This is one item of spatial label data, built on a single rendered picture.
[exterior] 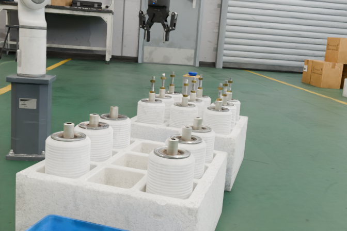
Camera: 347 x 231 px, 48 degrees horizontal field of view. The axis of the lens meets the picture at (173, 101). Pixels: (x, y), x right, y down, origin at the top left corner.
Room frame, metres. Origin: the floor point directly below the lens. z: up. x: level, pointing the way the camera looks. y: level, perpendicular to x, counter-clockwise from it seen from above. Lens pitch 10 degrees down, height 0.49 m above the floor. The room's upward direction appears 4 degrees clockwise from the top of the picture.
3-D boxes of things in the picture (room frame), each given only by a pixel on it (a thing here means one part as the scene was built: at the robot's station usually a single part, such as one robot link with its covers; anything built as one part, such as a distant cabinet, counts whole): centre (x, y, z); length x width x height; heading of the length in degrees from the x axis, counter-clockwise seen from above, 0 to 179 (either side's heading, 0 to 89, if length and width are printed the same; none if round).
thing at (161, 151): (0.77, -0.01, 0.25); 0.08 x 0.08 x 0.01
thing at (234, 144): (1.45, -0.07, 0.09); 0.39 x 0.39 x 0.18; 74
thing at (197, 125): (1.00, -0.07, 0.26); 0.02 x 0.02 x 0.03
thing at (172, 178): (0.77, -0.01, 0.16); 0.10 x 0.10 x 0.18
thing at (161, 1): (1.36, 0.07, 0.57); 0.08 x 0.08 x 0.09
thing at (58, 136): (0.83, 0.22, 0.25); 0.08 x 0.08 x 0.01
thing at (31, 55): (1.42, 0.52, 0.39); 0.09 x 0.09 x 0.17; 7
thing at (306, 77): (5.10, -1.83, 0.15); 0.30 x 0.24 x 0.30; 96
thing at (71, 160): (0.83, 0.22, 0.16); 0.10 x 0.10 x 0.18
